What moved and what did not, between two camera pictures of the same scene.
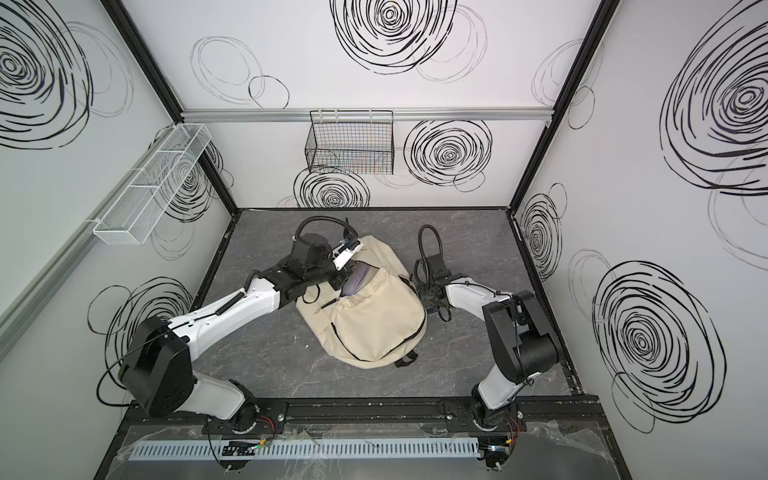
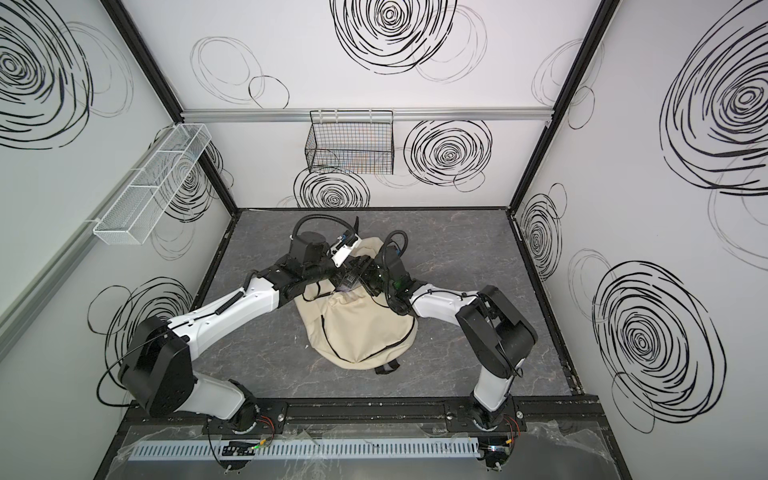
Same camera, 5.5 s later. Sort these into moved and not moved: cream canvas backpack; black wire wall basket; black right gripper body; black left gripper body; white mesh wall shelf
Moved: black right gripper body; cream canvas backpack
Not moved: white mesh wall shelf; black left gripper body; black wire wall basket
